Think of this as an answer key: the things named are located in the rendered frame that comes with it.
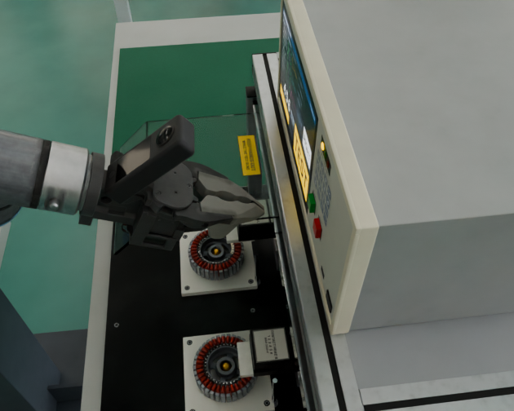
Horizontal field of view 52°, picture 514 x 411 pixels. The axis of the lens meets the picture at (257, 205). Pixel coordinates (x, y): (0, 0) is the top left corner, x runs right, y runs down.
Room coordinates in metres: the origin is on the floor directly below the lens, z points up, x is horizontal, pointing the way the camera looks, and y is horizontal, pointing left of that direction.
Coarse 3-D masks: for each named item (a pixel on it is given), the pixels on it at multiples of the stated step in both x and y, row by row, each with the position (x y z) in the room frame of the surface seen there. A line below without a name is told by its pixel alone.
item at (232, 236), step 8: (240, 224) 0.59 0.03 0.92; (248, 224) 0.59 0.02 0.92; (256, 224) 0.59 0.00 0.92; (264, 224) 0.59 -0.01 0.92; (232, 232) 0.60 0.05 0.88; (240, 232) 0.59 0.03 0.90; (248, 232) 0.59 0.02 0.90; (256, 232) 0.59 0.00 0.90; (264, 232) 0.59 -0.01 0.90; (272, 232) 0.59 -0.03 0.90; (232, 240) 0.59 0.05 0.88; (240, 240) 0.58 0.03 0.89; (248, 240) 0.59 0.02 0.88
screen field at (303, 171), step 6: (294, 138) 0.56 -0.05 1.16; (294, 144) 0.56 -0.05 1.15; (300, 144) 0.52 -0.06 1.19; (294, 150) 0.56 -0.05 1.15; (300, 150) 0.51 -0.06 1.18; (300, 156) 0.51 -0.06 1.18; (300, 162) 0.51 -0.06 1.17; (300, 168) 0.51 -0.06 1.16; (306, 168) 0.47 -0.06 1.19; (300, 174) 0.50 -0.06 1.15; (306, 174) 0.47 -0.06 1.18; (306, 180) 0.47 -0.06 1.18; (306, 186) 0.47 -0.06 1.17; (306, 192) 0.46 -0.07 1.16; (306, 198) 0.46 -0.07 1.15
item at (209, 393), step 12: (216, 336) 0.42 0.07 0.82; (228, 336) 0.42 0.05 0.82; (204, 348) 0.40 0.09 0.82; (216, 348) 0.40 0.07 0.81; (228, 348) 0.40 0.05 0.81; (204, 360) 0.38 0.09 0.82; (228, 360) 0.38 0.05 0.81; (204, 372) 0.36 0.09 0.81; (216, 372) 0.36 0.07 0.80; (228, 372) 0.36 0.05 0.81; (204, 384) 0.34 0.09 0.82; (216, 384) 0.34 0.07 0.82; (228, 384) 0.34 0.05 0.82; (240, 384) 0.33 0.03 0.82; (252, 384) 0.34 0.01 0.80; (216, 396) 0.32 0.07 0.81; (228, 396) 0.32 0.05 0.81; (240, 396) 0.32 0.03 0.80
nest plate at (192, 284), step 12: (180, 240) 0.66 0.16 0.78; (180, 252) 0.63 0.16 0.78; (228, 252) 0.63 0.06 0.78; (252, 252) 0.63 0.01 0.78; (180, 264) 0.60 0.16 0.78; (252, 264) 0.60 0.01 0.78; (192, 276) 0.57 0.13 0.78; (228, 276) 0.57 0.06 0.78; (240, 276) 0.57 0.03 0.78; (252, 276) 0.57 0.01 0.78; (192, 288) 0.54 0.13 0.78; (204, 288) 0.54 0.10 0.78; (216, 288) 0.54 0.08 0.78; (228, 288) 0.54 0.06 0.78; (240, 288) 0.54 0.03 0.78; (252, 288) 0.55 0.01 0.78
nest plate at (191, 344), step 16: (208, 336) 0.44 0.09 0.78; (240, 336) 0.44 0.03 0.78; (192, 352) 0.41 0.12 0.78; (192, 368) 0.38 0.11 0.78; (192, 384) 0.35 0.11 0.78; (256, 384) 0.35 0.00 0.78; (192, 400) 0.32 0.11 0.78; (208, 400) 0.32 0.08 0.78; (240, 400) 0.32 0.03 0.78; (256, 400) 0.32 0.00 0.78
